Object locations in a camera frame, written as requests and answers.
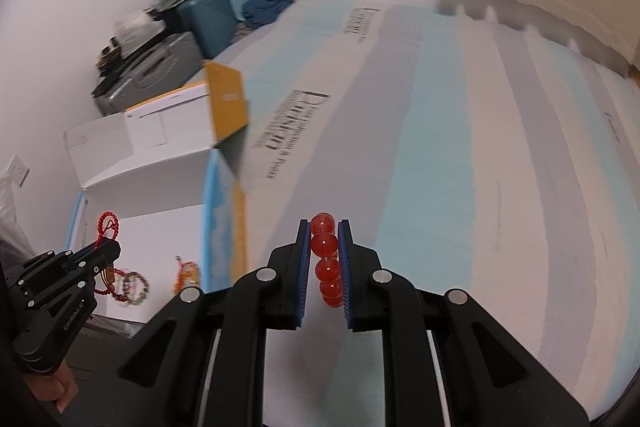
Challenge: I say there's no white wall socket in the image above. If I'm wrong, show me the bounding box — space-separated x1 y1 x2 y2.
6 155 30 187

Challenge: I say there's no brown wooden bead bracelet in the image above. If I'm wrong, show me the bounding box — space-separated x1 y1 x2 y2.
119 270 151 306

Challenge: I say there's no blue clothes pile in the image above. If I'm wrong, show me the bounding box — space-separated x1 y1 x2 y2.
242 0 295 29

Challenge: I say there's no white blue cardboard box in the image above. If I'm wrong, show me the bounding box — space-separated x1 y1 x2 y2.
64 61 248 323

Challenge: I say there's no red cord bracelet small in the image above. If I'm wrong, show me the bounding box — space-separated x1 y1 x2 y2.
93 211 127 303

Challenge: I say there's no striped bed sheet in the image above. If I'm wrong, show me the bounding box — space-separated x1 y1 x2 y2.
218 0 639 417

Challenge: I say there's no teal suitcase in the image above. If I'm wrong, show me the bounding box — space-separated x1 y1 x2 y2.
165 0 250 58

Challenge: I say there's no grey suitcase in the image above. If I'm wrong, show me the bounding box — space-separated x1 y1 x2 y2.
92 32 203 116

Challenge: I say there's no red bead bracelet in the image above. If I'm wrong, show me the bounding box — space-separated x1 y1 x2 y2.
309 210 345 310

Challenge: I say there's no left hand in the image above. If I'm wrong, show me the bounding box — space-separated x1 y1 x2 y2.
23 360 78 414

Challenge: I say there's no red cord bracelet gold tube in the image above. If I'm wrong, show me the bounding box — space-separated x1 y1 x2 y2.
174 256 201 295

